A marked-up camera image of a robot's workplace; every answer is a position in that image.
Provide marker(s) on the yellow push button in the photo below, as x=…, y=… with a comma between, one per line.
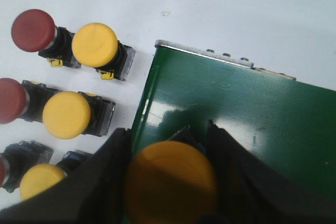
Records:
x=69, y=114
x=43, y=176
x=170, y=181
x=96, y=45

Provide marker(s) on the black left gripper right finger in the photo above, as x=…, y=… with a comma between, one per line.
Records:
x=251, y=192

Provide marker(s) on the aluminium conveyor frame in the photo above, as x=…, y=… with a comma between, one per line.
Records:
x=210, y=54

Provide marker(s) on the green conveyor belt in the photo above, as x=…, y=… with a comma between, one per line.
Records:
x=287, y=124

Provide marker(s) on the red push button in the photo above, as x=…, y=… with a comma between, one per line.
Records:
x=18, y=158
x=34, y=30
x=23, y=100

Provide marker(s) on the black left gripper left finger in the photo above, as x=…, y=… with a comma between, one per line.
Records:
x=91, y=194

